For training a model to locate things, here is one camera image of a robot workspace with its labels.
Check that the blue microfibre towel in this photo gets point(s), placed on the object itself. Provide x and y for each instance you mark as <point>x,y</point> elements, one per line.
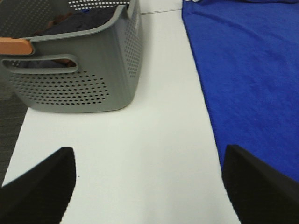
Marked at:
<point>247,57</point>

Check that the brown cloth in basket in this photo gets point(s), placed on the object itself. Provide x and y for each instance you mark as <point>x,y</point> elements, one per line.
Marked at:
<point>52,28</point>

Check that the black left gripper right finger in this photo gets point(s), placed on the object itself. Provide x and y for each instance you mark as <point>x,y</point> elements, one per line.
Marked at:
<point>258,193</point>

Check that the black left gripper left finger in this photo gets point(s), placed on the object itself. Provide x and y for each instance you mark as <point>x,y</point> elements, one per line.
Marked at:
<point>42,194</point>

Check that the dark grey cloth in basket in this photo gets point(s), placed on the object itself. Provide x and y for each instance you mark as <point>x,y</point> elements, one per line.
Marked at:
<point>80,21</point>

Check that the grey perforated plastic basket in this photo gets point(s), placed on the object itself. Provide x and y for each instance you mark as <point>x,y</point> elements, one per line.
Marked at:
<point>108,58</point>

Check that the orange wooden handle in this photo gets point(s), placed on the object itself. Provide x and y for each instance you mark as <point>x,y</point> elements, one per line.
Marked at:
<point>10,46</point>

